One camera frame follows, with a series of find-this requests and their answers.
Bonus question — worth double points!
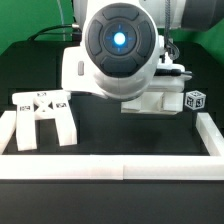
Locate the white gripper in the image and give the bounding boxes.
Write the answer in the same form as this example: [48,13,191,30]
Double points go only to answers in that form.
[61,36,191,94]

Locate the white chair back frame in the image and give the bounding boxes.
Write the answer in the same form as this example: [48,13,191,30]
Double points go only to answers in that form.
[12,90,77,151]

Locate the white chair seat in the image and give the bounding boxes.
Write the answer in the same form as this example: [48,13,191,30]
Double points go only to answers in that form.
[121,92,184,115]

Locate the white tagged cube far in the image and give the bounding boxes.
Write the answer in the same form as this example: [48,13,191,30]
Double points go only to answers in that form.
[185,90,206,110]

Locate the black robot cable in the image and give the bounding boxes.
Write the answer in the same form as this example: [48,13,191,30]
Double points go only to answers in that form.
[27,23,81,42]

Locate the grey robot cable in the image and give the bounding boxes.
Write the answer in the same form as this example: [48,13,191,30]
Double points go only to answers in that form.
[55,0,68,42]

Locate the white left fence rail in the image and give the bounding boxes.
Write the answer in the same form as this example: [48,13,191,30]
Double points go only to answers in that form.
[0,111,16,155]

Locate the white fence rail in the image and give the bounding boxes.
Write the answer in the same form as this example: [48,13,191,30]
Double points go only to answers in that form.
[0,155,224,180]
[196,113,224,158]
[0,111,16,155]

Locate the white front fence rail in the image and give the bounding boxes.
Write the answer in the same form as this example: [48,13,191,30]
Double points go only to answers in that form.
[0,155,224,180]

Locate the white right fence rail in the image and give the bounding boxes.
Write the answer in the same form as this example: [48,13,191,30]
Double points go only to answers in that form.
[196,113,224,158]

